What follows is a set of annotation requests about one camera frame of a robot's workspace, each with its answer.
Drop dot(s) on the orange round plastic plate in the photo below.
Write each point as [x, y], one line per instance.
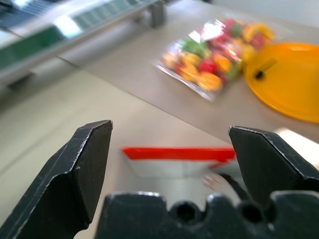
[286, 79]

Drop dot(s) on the clear bag of toy fruit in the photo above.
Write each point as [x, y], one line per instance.
[211, 54]

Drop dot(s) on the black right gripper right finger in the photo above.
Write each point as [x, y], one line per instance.
[271, 166]

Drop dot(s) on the green conveyor belt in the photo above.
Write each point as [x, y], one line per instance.
[57, 32]

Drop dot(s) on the red and white shoebox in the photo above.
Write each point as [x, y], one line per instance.
[174, 161]

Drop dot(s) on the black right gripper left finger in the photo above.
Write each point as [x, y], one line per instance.
[62, 179]

